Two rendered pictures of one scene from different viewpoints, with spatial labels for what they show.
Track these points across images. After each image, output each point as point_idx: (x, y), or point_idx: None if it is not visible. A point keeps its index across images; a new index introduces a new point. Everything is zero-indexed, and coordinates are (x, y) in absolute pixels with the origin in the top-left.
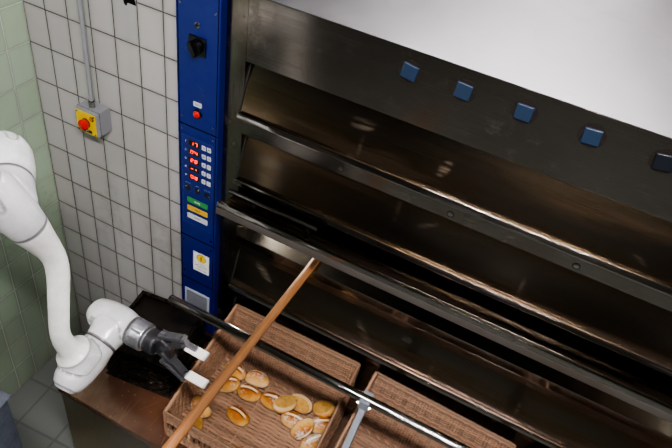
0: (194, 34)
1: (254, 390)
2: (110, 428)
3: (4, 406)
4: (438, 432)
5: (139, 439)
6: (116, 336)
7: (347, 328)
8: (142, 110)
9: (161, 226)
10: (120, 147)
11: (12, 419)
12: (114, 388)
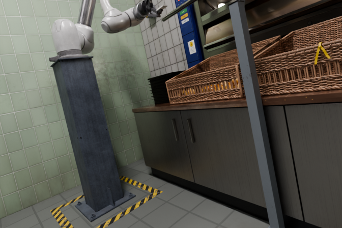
0: None
1: (221, 84)
2: (149, 119)
3: (90, 61)
4: None
5: (159, 112)
6: (130, 10)
7: (263, 17)
8: None
9: (177, 46)
10: (160, 20)
11: (94, 74)
12: (154, 105)
